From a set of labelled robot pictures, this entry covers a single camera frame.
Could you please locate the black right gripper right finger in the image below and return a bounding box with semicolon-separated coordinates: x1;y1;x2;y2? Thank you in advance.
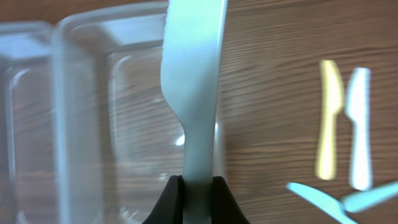
211;176;249;224

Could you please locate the clear right plastic container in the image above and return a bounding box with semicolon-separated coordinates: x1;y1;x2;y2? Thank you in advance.
52;1;224;224

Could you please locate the yellow plastic knife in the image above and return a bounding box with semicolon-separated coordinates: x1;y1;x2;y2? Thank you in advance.
315;60;345;180

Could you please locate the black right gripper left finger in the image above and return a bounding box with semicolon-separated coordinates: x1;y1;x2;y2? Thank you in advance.
143;175;183;224

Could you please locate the teal plastic knife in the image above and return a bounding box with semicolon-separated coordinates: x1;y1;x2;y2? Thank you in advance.
341;181;397;213

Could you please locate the light blue plastic knife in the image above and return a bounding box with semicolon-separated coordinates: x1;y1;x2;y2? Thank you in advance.
287;182;358;224

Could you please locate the clear left plastic container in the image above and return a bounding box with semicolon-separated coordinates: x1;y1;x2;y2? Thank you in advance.
1;21;60;223

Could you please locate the clear plastic container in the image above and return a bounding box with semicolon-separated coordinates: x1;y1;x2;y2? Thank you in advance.
52;1;224;224
1;21;60;223

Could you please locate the white plastic knife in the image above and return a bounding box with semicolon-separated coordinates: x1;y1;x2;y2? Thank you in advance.
345;67;373;191

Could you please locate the pale grey-blue plastic knife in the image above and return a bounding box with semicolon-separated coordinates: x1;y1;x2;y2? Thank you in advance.
160;0;228;223

